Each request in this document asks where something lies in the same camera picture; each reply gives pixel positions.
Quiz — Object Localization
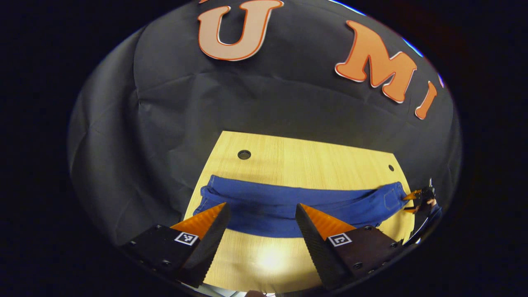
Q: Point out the black backdrop cloth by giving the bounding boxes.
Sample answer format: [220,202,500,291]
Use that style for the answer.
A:
[68,0,462,248]

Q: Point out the blue jeans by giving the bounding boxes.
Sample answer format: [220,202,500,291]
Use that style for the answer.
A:
[193,174,411,239]

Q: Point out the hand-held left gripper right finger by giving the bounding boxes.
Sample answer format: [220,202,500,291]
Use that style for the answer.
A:
[295,203,403,291]

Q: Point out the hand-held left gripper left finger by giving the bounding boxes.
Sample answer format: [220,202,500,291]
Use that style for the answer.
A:
[120,202,232,288]

